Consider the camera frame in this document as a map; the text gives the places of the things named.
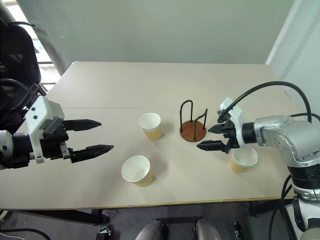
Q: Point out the grey slanted pillar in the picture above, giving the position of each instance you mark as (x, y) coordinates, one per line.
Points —
(46, 43)

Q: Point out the dark window railing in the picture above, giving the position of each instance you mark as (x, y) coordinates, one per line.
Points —
(47, 82)

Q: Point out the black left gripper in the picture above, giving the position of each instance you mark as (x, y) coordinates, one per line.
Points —
(53, 143)

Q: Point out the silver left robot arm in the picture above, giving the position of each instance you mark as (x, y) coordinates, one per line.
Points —
(20, 145)

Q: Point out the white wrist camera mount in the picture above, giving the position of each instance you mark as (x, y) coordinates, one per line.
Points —
(237, 113)
(37, 113)

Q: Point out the white and tan paper cup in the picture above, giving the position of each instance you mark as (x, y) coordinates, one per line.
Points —
(150, 122)
(245, 157)
(136, 168)

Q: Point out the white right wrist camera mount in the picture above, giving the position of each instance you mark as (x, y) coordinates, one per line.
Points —
(237, 113)

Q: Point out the black floor plate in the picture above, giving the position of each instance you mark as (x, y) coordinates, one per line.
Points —
(178, 220)

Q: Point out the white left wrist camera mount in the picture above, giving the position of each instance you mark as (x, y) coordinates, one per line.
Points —
(37, 113)

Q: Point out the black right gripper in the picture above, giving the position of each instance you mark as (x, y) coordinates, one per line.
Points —
(231, 136)

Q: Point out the dark rounded grey shape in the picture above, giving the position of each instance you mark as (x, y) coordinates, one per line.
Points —
(151, 231)
(206, 230)

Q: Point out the black office chair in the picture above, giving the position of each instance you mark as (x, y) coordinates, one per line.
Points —
(17, 55)

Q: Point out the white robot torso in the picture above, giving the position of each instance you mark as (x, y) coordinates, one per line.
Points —
(310, 217)

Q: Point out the black table leg frame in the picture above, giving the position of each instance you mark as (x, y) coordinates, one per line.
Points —
(75, 216)
(261, 207)

